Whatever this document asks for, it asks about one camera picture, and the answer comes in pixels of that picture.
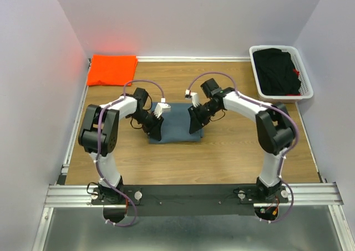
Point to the black t-shirt in basket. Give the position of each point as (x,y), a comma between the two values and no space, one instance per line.
(272,65)

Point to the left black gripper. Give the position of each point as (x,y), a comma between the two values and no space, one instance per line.
(153,129)

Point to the red garment in basket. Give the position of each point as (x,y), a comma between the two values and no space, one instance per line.
(292,83)

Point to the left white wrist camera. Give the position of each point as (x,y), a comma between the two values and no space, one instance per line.
(161,108)

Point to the folded orange t-shirt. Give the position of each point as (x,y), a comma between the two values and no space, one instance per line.
(111,70)

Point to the blue-grey t-shirt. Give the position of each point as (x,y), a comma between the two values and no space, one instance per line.
(176,124)

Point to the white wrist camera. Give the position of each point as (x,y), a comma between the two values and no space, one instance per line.
(193,97)
(161,108)

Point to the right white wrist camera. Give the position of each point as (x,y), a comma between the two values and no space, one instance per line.
(193,97)

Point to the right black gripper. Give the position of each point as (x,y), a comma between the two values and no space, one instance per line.
(196,120)

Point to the aluminium rail frame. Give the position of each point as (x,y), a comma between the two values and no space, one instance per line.
(228,153)

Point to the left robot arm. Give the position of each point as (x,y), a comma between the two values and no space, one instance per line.
(99,134)

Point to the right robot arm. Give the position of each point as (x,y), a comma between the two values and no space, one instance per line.
(277,133)

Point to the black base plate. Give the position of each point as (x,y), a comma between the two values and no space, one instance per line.
(188,200)

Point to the white laundry basket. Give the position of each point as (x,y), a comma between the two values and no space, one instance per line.
(306,90)

